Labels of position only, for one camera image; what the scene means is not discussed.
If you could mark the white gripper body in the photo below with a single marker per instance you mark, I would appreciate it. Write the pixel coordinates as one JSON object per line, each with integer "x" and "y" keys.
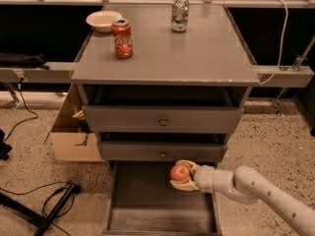
{"x": 204, "y": 178}

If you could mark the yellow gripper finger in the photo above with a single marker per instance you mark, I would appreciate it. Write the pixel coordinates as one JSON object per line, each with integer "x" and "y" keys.
{"x": 187, "y": 167}
{"x": 187, "y": 186}

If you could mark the red apple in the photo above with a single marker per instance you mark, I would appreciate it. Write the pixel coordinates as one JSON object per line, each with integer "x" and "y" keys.
{"x": 179, "y": 172}

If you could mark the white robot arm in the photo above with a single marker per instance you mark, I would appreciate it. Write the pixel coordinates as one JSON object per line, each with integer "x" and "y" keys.
{"x": 244, "y": 185}

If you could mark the grey bottom drawer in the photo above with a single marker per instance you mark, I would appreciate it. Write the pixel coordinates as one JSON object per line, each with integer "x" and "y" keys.
{"x": 142, "y": 202}

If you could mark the grey drawer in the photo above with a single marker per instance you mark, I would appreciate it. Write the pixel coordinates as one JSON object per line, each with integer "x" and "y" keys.
{"x": 142, "y": 202}
{"x": 135, "y": 151}
{"x": 162, "y": 119}

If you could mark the grey drawer cabinet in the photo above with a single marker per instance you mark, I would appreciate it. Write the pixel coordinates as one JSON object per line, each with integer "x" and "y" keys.
{"x": 205, "y": 66}

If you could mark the grey middle drawer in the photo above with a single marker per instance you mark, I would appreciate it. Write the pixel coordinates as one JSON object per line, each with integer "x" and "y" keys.
{"x": 135, "y": 151}

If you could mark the grey top drawer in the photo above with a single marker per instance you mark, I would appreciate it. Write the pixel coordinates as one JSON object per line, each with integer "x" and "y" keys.
{"x": 162, "y": 119}

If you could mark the cardboard box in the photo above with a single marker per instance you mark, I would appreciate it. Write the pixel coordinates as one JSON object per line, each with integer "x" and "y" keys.
{"x": 71, "y": 137}

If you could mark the red cola can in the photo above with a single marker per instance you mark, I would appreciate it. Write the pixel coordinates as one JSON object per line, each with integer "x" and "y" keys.
{"x": 123, "y": 44}

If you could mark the green white soda can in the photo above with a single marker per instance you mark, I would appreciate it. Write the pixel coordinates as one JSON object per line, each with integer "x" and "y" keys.
{"x": 180, "y": 15}

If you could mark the white bowl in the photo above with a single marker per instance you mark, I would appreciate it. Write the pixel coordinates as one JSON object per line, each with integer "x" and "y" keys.
{"x": 102, "y": 20}

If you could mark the black object left edge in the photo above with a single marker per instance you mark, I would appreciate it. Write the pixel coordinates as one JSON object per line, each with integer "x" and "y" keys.
{"x": 4, "y": 148}

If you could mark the black bag on rail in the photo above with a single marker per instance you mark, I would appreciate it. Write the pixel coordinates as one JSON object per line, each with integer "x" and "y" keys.
{"x": 23, "y": 60}

